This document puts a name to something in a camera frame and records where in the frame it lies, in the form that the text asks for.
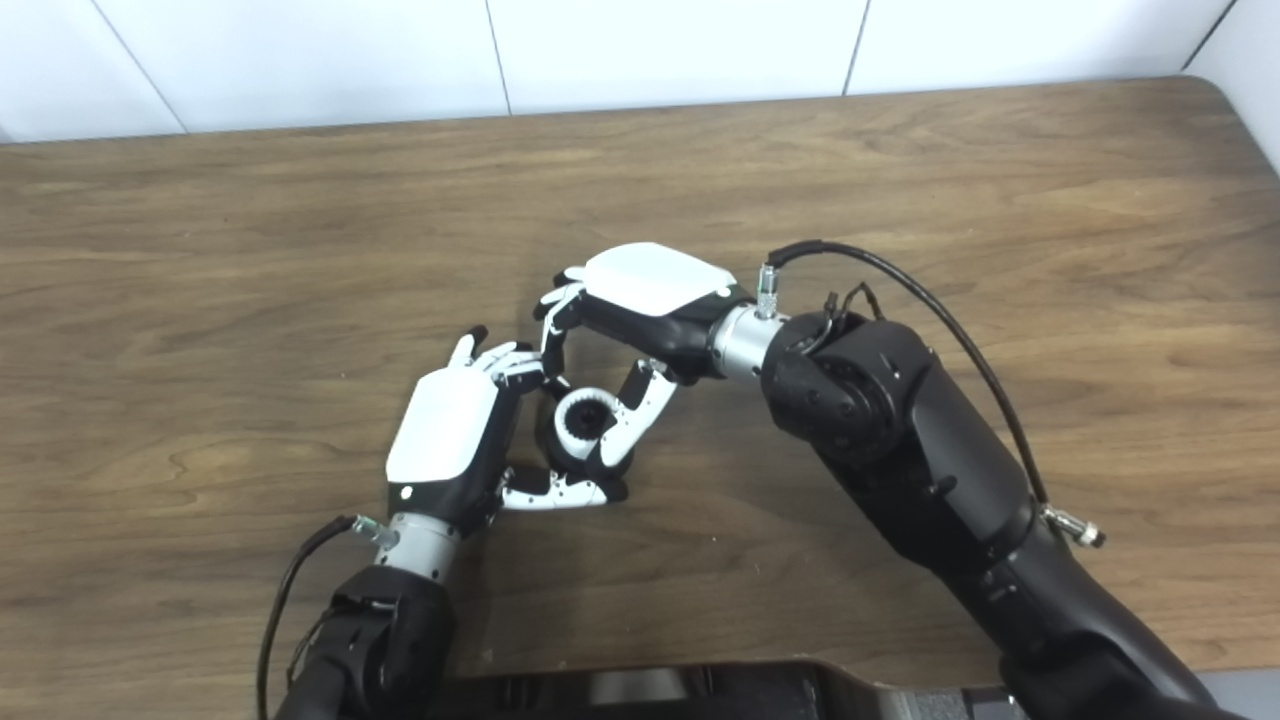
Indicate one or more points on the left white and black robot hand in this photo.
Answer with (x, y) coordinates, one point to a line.
(445, 430)

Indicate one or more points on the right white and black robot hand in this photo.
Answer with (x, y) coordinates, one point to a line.
(650, 280)

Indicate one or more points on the round black part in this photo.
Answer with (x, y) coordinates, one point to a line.
(560, 465)

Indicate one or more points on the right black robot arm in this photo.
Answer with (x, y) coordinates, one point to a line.
(920, 440)

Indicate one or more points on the black robot torso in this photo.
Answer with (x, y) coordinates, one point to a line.
(720, 692)

